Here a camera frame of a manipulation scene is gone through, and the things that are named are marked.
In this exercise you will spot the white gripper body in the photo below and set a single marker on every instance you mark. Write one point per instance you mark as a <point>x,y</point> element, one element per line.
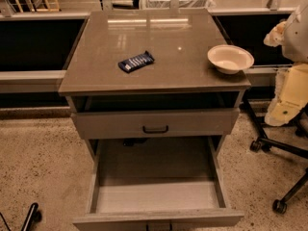
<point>297,38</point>

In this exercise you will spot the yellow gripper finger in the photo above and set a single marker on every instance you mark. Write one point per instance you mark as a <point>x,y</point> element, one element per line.
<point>291,95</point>

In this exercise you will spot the blue rxbar blueberry wrapper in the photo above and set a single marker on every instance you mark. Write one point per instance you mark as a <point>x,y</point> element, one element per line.
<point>134,63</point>

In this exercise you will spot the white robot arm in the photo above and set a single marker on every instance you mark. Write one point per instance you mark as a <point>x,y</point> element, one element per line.
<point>295,45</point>

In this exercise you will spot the grey drawer cabinet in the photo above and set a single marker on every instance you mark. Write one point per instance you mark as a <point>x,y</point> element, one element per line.
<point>181,77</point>

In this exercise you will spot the grey open middle drawer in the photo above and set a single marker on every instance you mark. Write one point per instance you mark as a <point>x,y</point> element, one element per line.
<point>161,184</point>

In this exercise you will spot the white paper bowl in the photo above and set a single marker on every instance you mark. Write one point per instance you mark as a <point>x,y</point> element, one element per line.
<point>230,59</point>

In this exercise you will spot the black wheeled stand base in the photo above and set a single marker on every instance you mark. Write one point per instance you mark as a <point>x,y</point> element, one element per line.
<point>263,142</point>

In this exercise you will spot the black stand leg left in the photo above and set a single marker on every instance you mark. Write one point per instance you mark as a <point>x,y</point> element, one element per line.
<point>33,215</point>

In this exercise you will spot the wire mesh basket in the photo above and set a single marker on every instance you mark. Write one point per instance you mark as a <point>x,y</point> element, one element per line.
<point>182,4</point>

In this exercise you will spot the black top drawer handle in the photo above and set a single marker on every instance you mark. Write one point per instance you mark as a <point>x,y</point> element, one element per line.
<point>155,130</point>

